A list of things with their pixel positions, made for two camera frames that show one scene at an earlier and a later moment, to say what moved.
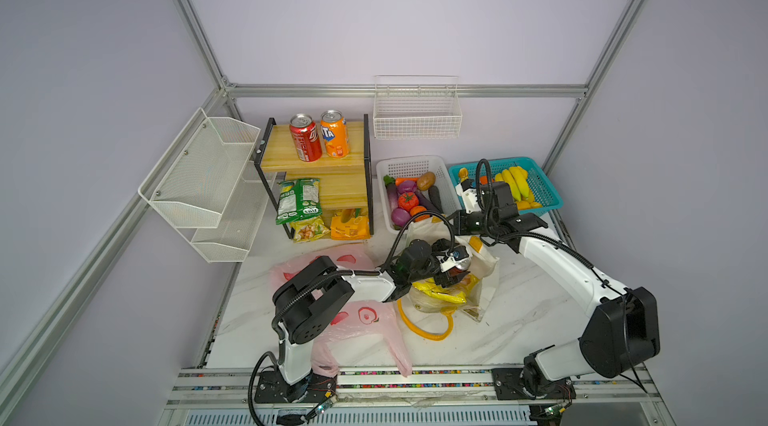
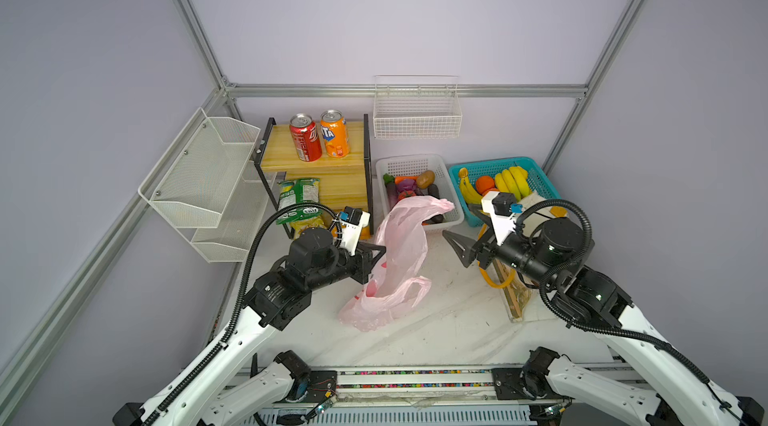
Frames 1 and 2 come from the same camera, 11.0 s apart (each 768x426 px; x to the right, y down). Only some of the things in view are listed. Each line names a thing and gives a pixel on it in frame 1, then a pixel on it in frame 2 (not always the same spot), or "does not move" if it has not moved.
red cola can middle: x=306 y=138 does not move
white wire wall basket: x=410 y=107 does not move
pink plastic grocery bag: x=366 y=321 -> x=401 y=230
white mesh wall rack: x=207 y=185 does not move
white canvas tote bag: x=462 y=296 -> x=519 y=291
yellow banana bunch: x=517 y=178 does not move
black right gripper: x=458 y=224 -> x=464 y=248
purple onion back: x=408 y=186 does not move
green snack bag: x=298 y=200 does not move
